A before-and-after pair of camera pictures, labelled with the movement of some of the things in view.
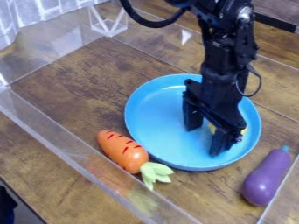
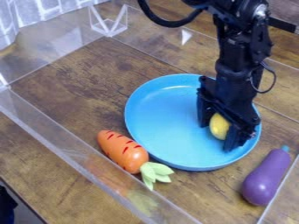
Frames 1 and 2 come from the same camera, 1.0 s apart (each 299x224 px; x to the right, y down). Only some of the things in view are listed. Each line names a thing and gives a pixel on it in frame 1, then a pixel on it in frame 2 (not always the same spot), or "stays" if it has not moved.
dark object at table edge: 7,206 stays
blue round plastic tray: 154,118 stays
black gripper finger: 191,115 to 205,108
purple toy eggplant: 265,182 stays
